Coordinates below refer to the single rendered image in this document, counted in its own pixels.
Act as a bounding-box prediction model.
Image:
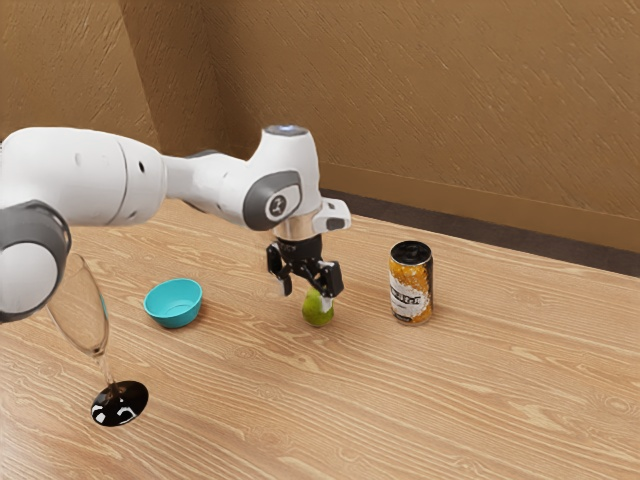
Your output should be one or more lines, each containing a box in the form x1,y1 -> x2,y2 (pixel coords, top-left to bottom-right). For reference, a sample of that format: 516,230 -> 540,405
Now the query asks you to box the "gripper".
265,234 -> 345,313

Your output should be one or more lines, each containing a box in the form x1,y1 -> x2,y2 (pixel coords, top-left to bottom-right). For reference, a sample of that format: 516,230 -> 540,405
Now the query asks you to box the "green pear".
301,287 -> 335,328

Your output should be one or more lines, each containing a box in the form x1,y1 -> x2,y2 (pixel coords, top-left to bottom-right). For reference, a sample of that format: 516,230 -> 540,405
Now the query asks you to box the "orange and white drink can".
388,240 -> 434,326

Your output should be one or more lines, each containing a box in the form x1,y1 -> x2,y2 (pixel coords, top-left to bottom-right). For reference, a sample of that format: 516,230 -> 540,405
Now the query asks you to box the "teal bowl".
143,278 -> 204,330

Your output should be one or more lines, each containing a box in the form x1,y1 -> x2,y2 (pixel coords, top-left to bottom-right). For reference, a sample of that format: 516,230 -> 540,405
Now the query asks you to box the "clear champagne flute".
45,252 -> 150,428

